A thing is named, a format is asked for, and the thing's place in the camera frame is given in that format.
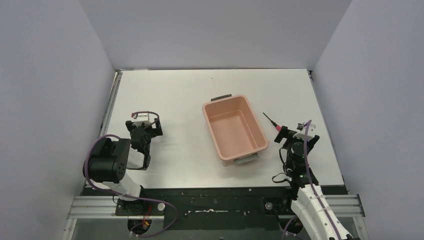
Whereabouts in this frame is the red handled screwdriver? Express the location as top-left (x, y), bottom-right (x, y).
top-left (262, 112), bottom-right (281, 132)

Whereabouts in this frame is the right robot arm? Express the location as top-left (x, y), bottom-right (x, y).
top-left (274, 122), bottom-right (354, 240)

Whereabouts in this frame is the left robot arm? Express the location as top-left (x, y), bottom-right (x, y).
top-left (83, 117), bottom-right (163, 216)

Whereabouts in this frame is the pink plastic bin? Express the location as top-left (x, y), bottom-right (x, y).
top-left (202, 94), bottom-right (269, 167)

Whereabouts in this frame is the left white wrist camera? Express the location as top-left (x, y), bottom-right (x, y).
top-left (131, 111), bottom-right (151, 125)

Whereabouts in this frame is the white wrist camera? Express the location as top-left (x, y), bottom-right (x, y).
top-left (131, 111), bottom-right (151, 125)
top-left (293, 122), bottom-right (316, 141)

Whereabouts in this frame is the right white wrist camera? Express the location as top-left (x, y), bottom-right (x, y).
top-left (293, 122), bottom-right (316, 141)

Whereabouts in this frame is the left side aluminium rail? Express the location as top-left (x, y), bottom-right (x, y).
top-left (99, 70), bottom-right (122, 136)

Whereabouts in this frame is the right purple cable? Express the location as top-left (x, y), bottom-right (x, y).
top-left (281, 119), bottom-right (343, 240)

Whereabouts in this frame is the aluminium frame rail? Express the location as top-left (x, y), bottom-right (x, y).
top-left (67, 195), bottom-right (366, 219)

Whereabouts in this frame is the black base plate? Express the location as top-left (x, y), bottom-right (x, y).
top-left (81, 186), bottom-right (349, 232)

